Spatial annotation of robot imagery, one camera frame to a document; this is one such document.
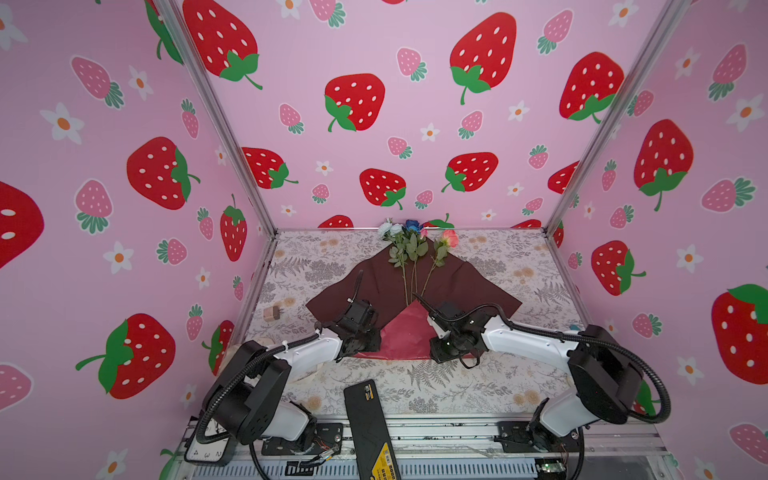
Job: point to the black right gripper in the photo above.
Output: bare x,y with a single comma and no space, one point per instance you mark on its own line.
437,354

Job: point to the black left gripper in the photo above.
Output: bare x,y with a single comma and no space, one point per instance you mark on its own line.
376,338

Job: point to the dark red wrapping paper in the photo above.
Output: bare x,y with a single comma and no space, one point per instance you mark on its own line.
405,332

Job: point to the white fake flower stem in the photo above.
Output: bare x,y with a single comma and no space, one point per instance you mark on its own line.
394,234

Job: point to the blue fake rose stem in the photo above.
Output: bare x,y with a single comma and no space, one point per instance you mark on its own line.
415,248

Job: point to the large pink fake rose stem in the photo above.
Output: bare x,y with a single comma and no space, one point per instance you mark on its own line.
442,248

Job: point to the beige ribbon pile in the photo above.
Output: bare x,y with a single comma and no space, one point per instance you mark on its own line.
307,376

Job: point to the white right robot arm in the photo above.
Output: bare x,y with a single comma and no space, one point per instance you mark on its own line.
610,382

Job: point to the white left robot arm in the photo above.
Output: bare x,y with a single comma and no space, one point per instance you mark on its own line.
245,403

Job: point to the small brown ribbon spool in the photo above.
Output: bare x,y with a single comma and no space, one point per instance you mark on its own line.
272,313

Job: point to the black flat device yellow label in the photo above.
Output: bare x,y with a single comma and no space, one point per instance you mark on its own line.
374,451

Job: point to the black framed analog clock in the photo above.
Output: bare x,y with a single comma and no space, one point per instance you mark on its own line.
218,453

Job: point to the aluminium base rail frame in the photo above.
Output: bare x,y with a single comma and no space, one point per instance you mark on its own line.
440,446

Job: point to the aluminium corner post right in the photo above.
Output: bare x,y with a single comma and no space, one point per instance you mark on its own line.
659,35

